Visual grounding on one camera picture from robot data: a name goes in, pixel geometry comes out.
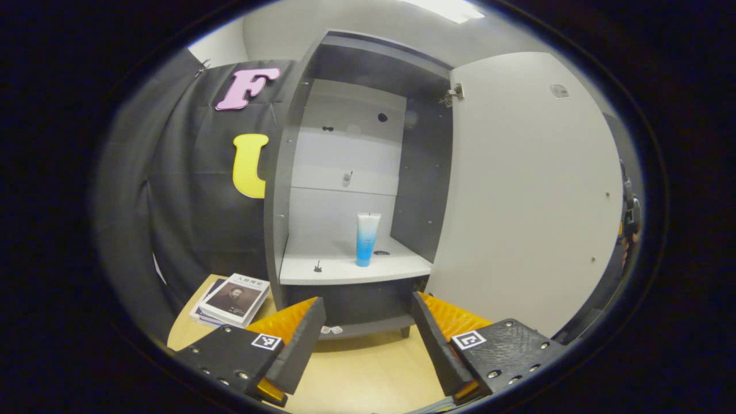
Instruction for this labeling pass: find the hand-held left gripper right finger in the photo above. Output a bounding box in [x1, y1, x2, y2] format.
[411, 292, 568, 405]

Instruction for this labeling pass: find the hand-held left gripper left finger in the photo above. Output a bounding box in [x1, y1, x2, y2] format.
[171, 297, 327, 408]

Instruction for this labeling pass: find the beige cabinet door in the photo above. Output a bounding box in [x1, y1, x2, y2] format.
[424, 52, 624, 339]

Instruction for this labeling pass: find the blue and white bottle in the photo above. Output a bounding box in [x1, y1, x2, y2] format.
[356, 213, 382, 268]

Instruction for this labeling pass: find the grey cabinet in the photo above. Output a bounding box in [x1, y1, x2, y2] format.
[263, 30, 455, 341]

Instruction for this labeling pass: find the metal door hinge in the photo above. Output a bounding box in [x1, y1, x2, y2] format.
[440, 82, 465, 108]

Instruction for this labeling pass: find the blue and white book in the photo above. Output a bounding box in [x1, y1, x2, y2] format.
[189, 279, 228, 327]

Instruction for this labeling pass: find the black backdrop cloth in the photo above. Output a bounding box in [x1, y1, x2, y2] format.
[95, 49, 643, 346]

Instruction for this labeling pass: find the ceiling light panel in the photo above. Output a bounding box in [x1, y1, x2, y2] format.
[400, 0, 486, 25]

